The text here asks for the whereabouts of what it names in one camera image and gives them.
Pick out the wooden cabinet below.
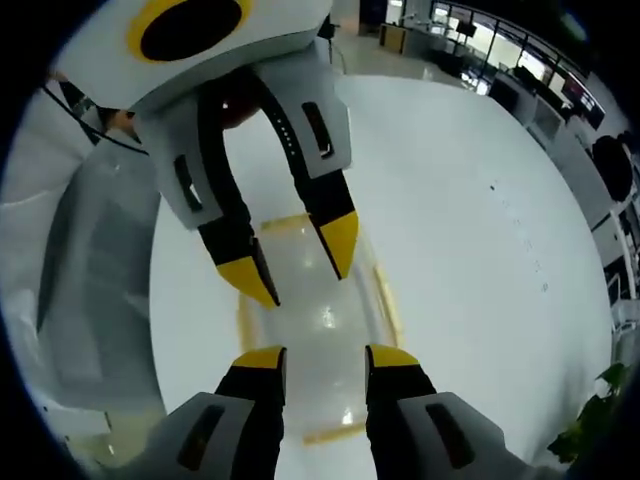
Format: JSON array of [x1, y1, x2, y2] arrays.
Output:
[[378, 22, 410, 54]]

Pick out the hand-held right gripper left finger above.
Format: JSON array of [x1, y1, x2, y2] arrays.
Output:
[[167, 344, 289, 480]]

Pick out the clear plastic box yellow buckles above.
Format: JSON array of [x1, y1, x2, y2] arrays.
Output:
[[237, 212, 402, 447]]

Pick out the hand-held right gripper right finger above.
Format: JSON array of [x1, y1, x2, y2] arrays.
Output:
[[364, 343, 507, 480]]

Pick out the grey mesh office chair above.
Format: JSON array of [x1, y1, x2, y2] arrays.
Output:
[[34, 144, 164, 402]]

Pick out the person's white shirt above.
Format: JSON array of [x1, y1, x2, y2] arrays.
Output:
[[2, 99, 109, 211]]

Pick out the white office desk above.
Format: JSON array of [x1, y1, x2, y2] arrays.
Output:
[[522, 92, 624, 232]]

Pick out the person's left hand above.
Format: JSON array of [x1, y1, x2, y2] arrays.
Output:
[[102, 108, 142, 144]]

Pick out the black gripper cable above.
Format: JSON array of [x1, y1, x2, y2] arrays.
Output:
[[42, 82, 151, 157]]

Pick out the green potted plant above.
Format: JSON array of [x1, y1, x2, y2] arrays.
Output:
[[546, 361, 634, 467]]

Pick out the black wall monitor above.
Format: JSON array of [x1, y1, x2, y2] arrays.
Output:
[[559, 74, 607, 129]]

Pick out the black office chair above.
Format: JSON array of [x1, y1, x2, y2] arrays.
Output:
[[591, 133, 638, 203]]

